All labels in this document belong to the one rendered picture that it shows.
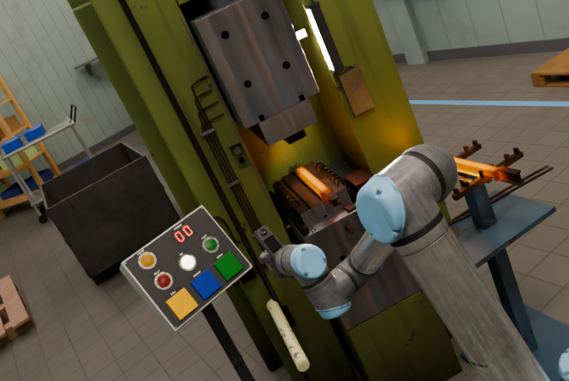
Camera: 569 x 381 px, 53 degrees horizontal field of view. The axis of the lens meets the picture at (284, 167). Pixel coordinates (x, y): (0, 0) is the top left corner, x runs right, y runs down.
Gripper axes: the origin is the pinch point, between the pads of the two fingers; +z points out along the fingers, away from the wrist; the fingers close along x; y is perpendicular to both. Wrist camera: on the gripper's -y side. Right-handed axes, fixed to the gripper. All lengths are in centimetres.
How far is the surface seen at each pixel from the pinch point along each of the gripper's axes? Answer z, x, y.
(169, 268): 12.0, -26.6, -11.1
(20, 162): 708, -46, -172
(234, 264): 11.4, -7.9, -0.4
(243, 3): -5, 36, -73
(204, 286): 9.4, -20.5, -0.2
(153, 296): 9.5, -35.6, -6.8
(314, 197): 21.9, 34.3, -2.3
